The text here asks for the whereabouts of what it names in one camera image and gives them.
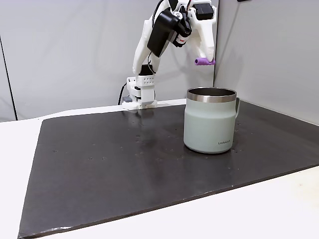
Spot purple pen grip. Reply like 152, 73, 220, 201
194, 57, 216, 67

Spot pale green steel mug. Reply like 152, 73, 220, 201
183, 87, 241, 155

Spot dark grey table mat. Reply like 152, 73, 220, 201
17, 99, 319, 239

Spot black camera box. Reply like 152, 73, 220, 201
146, 9, 180, 58

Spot black cable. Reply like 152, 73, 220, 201
118, 82, 128, 106

